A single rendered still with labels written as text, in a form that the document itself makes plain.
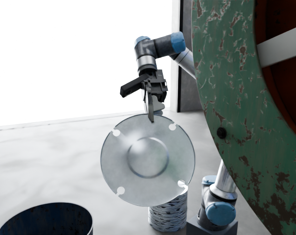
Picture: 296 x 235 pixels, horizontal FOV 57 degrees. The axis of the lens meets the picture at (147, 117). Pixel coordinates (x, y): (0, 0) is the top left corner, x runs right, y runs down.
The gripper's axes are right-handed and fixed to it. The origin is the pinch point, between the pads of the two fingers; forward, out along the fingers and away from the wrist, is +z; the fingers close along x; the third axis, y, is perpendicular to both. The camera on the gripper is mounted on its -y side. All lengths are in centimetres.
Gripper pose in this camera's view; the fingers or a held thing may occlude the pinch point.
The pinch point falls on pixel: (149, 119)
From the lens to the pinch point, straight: 87.9
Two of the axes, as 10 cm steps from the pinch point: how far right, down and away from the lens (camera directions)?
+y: 9.8, -0.5, 1.9
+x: -1.4, 5.2, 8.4
